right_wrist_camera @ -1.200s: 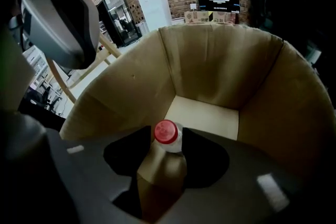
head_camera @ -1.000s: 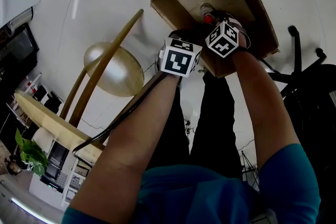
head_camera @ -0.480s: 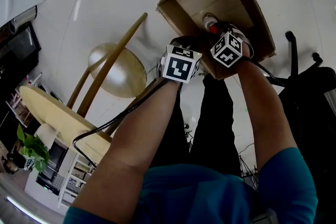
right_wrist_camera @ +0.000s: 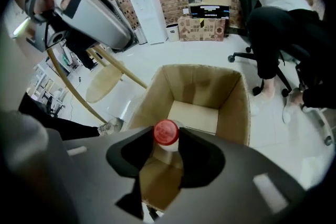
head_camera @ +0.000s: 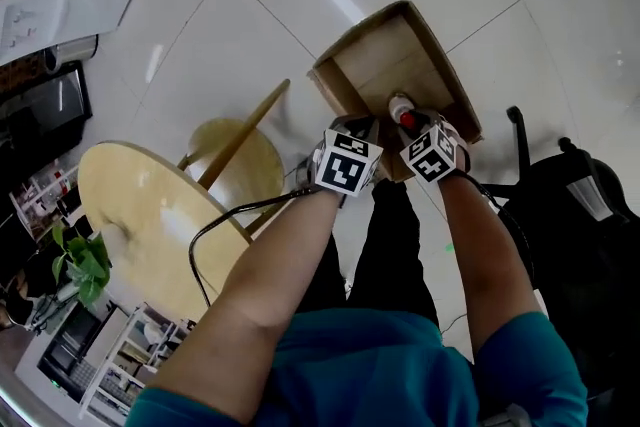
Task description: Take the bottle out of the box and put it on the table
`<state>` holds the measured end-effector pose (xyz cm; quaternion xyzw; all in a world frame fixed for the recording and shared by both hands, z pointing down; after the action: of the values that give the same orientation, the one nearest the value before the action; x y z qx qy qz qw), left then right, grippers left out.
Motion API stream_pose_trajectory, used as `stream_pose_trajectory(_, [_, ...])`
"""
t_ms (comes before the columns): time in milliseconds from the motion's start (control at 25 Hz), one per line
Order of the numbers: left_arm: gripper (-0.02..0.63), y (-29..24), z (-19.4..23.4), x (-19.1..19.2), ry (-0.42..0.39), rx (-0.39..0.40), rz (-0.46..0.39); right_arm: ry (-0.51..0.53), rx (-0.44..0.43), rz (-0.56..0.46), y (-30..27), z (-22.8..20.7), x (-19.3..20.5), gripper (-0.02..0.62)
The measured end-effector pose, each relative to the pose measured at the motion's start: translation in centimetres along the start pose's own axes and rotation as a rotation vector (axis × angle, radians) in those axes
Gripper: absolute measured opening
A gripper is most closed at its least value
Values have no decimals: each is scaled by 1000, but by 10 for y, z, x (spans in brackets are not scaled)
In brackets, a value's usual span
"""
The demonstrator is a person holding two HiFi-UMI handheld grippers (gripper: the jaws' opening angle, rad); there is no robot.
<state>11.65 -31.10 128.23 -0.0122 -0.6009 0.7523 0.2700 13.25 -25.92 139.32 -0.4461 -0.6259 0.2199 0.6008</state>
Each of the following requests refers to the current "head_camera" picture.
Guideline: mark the silver trash can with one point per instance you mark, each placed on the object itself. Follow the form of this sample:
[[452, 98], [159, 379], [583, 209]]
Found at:
[[70, 52]]

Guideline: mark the person's black trousers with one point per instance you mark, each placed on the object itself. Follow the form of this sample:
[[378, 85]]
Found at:
[[390, 240]]

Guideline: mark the black mesh office chair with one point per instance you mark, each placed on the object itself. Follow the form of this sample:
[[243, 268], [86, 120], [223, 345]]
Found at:
[[590, 240]]

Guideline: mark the bottle with red cap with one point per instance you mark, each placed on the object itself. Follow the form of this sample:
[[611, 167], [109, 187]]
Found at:
[[400, 102]]

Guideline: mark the round wooden table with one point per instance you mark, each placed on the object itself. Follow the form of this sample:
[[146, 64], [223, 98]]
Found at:
[[150, 215]]

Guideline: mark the brown cardboard box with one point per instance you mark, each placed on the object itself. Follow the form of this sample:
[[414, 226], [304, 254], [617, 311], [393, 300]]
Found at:
[[380, 65]]

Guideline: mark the white shelving unit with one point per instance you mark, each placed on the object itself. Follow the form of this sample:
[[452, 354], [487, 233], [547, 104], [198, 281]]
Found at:
[[125, 365]]

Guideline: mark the green potted plant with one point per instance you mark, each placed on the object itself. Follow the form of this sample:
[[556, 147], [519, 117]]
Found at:
[[85, 265]]

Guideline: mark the white metal rack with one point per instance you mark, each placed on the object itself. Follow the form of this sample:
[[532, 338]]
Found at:
[[45, 200]]

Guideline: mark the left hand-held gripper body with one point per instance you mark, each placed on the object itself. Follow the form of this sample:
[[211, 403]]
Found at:
[[345, 165]]

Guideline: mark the person's teal shirt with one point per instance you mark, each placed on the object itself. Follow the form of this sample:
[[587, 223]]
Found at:
[[375, 365]]

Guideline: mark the white water dispenser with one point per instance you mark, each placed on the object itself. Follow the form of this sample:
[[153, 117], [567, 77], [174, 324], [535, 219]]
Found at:
[[60, 0]]

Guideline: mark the person's right forearm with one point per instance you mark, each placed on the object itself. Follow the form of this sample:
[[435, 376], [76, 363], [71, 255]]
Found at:
[[480, 255]]

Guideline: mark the black glass door fridge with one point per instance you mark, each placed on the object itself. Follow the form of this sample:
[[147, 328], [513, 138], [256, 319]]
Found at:
[[45, 105]]

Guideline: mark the person's left forearm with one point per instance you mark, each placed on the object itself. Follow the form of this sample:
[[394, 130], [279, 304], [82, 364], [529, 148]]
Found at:
[[260, 290]]

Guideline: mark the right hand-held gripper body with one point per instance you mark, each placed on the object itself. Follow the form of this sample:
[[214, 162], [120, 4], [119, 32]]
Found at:
[[430, 155]]

